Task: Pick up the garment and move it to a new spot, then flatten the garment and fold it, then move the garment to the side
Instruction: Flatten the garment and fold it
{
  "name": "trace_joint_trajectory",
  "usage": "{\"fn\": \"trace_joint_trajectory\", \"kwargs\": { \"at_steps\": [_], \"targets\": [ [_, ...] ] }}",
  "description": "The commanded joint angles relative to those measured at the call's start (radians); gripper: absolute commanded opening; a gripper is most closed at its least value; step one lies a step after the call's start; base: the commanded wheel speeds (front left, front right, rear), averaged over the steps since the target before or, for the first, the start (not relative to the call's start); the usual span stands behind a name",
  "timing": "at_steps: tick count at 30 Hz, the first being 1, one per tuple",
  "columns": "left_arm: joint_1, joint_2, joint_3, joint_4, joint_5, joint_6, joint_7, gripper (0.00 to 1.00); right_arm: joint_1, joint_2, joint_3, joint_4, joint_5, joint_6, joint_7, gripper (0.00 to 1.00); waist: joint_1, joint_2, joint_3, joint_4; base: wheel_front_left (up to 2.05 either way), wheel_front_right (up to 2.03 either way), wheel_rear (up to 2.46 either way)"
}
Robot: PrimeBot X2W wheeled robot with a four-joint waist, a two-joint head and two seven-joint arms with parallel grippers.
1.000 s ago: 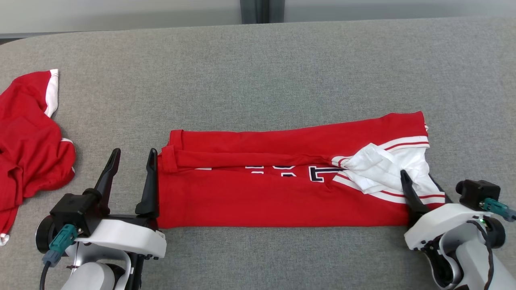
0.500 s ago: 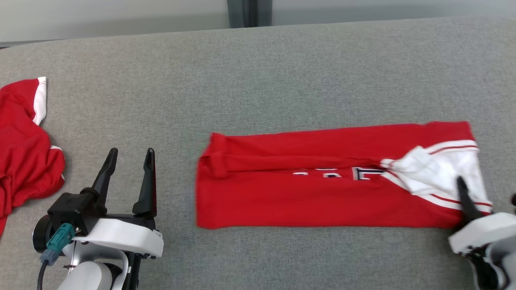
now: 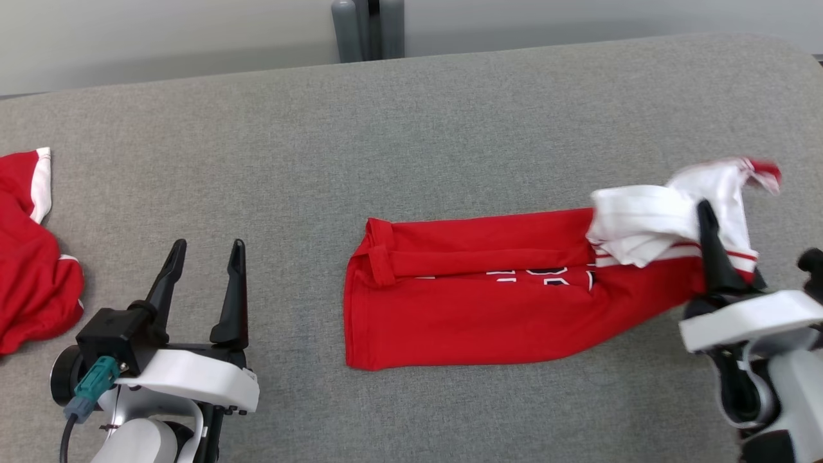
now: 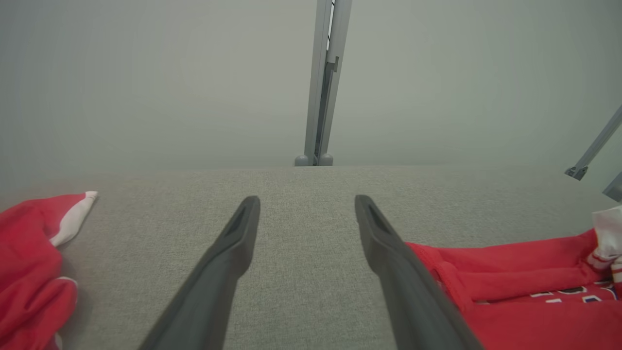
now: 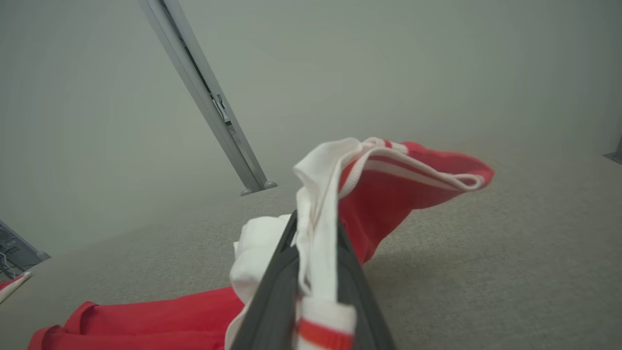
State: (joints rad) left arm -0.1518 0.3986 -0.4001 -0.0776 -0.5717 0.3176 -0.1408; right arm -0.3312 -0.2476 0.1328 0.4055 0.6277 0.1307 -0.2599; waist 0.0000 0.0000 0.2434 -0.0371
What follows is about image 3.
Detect red shorts with white stripe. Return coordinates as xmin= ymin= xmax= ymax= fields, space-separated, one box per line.
xmin=0 ymin=147 xmax=86 ymax=356

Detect grey cylindrical post foot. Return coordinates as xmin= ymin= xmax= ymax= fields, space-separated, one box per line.
xmin=381 ymin=0 xmax=406 ymax=60

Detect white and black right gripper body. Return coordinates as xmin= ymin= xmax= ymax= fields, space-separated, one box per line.
xmin=679 ymin=289 xmax=823 ymax=354

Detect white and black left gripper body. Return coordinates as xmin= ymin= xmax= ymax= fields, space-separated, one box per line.
xmin=116 ymin=343 xmax=260 ymax=416

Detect grey metal post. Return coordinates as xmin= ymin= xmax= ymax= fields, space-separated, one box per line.
xmin=331 ymin=0 xmax=358 ymax=64

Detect teal left camera cable plug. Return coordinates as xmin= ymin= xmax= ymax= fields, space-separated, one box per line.
xmin=60 ymin=357 xmax=122 ymax=463

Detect red jersey with number print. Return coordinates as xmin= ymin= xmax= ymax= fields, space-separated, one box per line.
xmin=344 ymin=156 xmax=782 ymax=372

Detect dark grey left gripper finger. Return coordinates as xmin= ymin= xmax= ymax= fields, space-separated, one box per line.
xmin=143 ymin=239 xmax=188 ymax=329
xmin=210 ymin=239 xmax=249 ymax=350

